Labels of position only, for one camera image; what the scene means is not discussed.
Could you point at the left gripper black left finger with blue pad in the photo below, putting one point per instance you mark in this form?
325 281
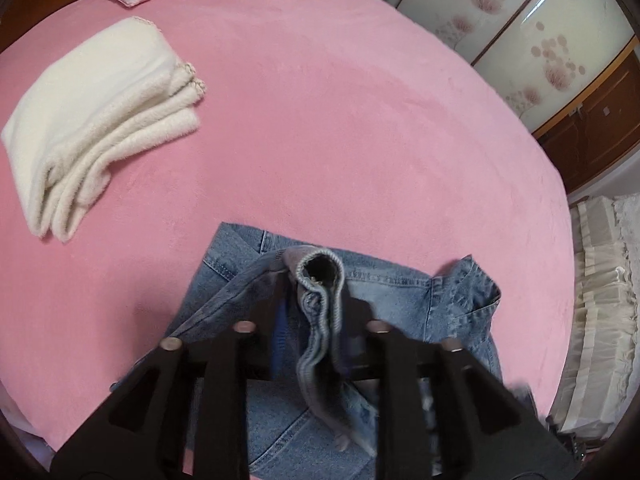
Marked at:
140 430

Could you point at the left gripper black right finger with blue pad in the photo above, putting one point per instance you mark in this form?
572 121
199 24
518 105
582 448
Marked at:
484 432

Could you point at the blue denim jacket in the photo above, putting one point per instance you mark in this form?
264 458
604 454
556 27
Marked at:
311 421

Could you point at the white lace curtain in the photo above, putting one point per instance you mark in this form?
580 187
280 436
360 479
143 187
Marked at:
601 372

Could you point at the pink bed cover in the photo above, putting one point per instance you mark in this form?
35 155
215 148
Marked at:
335 122

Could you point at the folded white fleece blanket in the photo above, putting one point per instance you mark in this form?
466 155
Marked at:
121 92

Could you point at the brown wooden cabinet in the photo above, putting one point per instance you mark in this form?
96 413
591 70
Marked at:
599 127

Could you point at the floral glass wardrobe door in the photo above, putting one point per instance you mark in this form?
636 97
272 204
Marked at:
537 54

